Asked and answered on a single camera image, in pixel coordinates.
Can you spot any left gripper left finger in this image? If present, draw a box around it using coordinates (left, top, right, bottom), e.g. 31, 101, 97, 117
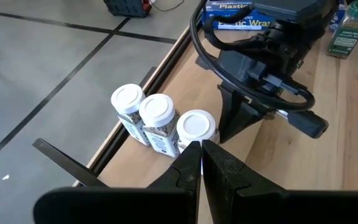
32, 140, 202, 224

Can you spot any blue plastic wrap box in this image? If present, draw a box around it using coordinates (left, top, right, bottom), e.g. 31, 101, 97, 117
202, 0, 347, 32

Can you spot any black floor cable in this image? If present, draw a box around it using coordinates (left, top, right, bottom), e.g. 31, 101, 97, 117
149, 0, 186, 12

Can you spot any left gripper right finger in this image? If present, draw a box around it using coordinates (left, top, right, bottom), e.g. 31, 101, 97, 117
201, 139, 358, 224

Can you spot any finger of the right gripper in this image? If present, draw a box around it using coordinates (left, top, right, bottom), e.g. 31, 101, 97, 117
286, 109, 329, 140
218, 83, 264, 144

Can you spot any dark blue red tool case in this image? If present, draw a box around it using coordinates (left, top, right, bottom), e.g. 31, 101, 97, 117
103, 0, 154, 19

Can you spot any white-lid bagel seasoning jar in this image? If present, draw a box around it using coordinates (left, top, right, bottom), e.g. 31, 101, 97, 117
138, 93, 181, 159
176, 109, 220, 153
110, 83, 151, 147

